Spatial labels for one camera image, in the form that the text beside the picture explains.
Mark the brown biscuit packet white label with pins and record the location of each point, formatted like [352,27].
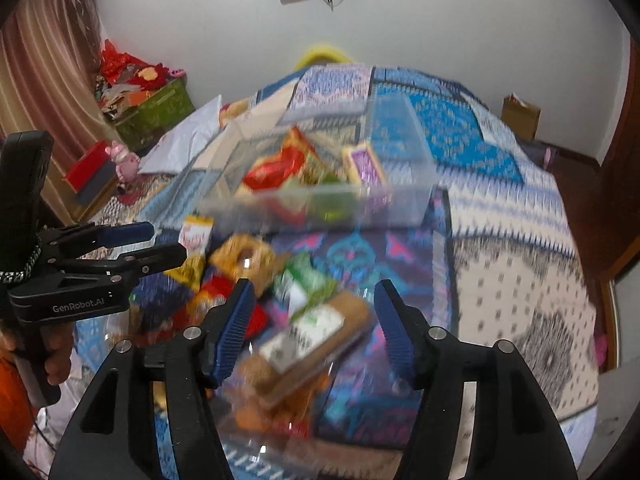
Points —
[317,337]

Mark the purple snack packet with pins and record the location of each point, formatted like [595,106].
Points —
[365,165]

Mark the pile of red plush clutter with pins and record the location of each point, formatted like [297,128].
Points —
[120,67]

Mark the green storage box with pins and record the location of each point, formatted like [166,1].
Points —
[160,110]

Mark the wooden door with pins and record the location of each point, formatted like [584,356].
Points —
[617,175]

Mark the person's left hand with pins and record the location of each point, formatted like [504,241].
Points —
[59,360]

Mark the golden yellow snack packet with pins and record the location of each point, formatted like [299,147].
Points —
[243,256]

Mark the yellow white snack packet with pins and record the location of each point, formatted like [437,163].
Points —
[196,236]

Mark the pink slippers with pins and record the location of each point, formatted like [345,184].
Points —
[545,155]

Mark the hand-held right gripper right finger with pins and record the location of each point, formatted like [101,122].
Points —
[395,330]

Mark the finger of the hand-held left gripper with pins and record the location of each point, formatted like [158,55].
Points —
[165,257]
[130,232]

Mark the cardboard box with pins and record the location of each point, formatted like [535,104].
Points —
[520,117]

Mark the clear plastic container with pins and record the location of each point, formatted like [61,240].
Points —
[400,205]

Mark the red yellow snack packet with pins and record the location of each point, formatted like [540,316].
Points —
[215,296]

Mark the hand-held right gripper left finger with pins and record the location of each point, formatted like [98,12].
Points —
[232,330]

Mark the pink rabbit toy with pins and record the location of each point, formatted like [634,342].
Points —
[125,162]

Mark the grey box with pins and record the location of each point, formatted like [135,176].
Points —
[97,185]

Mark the wooden nightstand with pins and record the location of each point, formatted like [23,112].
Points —
[95,206]

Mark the striped brown curtain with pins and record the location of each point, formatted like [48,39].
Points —
[40,85]

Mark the patterned patchwork blanket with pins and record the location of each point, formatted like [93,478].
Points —
[500,260]

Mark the green white snack packet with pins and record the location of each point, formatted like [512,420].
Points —
[305,282]

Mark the red box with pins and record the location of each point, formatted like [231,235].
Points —
[87,167]

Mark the orange cloth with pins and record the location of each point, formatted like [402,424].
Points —
[12,405]

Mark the orange snack packet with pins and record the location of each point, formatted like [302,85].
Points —
[257,402]

